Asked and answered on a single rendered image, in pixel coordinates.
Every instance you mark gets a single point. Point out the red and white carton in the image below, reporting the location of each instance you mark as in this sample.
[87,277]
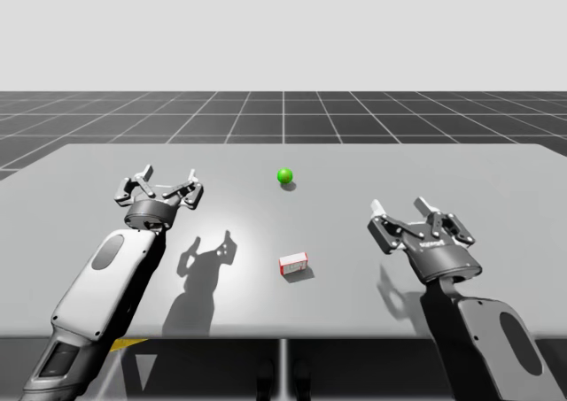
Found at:
[293,263]

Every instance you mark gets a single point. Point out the green ball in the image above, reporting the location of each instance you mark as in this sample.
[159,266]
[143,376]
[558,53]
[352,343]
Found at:
[285,175]

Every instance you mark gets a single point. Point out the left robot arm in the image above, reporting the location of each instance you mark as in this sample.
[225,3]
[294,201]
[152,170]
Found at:
[95,286]

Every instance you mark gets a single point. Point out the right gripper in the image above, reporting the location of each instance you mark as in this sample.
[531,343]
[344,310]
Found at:
[443,255]

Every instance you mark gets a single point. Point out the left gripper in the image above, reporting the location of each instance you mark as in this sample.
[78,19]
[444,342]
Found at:
[149,212]

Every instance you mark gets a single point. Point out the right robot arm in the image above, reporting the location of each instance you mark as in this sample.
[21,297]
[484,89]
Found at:
[483,343]

